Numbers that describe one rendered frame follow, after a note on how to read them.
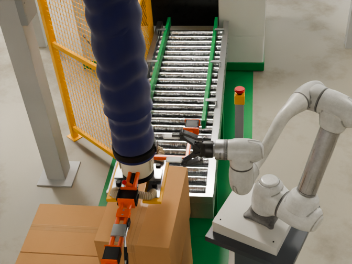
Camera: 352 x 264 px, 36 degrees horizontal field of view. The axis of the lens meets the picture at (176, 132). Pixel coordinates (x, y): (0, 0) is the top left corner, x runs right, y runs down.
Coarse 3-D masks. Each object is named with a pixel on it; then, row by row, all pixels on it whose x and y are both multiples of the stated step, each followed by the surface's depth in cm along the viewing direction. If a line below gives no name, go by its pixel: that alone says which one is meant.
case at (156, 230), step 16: (176, 176) 312; (176, 192) 302; (112, 208) 295; (144, 208) 294; (160, 208) 293; (176, 208) 292; (112, 224) 287; (144, 224) 285; (160, 224) 285; (176, 224) 290; (96, 240) 279; (128, 240) 278; (144, 240) 277; (160, 240) 276; (176, 240) 293; (128, 256) 283; (144, 256) 280; (160, 256) 278; (176, 256) 296
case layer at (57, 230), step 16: (48, 208) 353; (64, 208) 352; (80, 208) 351; (96, 208) 350; (32, 224) 344; (48, 224) 343; (64, 224) 342; (80, 224) 341; (96, 224) 340; (32, 240) 333; (48, 240) 332; (64, 240) 332; (80, 240) 331; (32, 256) 324; (48, 256) 323; (64, 256) 322; (80, 256) 322; (96, 256) 321
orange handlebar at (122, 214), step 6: (192, 132) 294; (186, 150) 283; (156, 156) 281; (162, 156) 281; (168, 156) 281; (174, 156) 280; (180, 156) 280; (138, 174) 272; (126, 180) 269; (126, 186) 266; (132, 186) 266; (120, 204) 257; (132, 204) 258; (120, 210) 253; (126, 210) 253; (120, 216) 251; (126, 216) 250; (126, 222) 248; (114, 240) 241; (120, 240) 240
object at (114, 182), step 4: (116, 164) 296; (116, 168) 294; (112, 180) 287; (116, 180) 286; (120, 180) 286; (112, 184) 284; (116, 184) 282; (120, 184) 282; (108, 192) 280; (108, 196) 278; (108, 200) 277; (112, 200) 276
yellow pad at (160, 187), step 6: (156, 162) 295; (162, 162) 294; (168, 162) 295; (156, 168) 290; (162, 168) 291; (162, 174) 287; (162, 180) 284; (150, 186) 281; (156, 186) 279; (162, 186) 281; (162, 192) 278; (156, 198) 275; (162, 198) 277
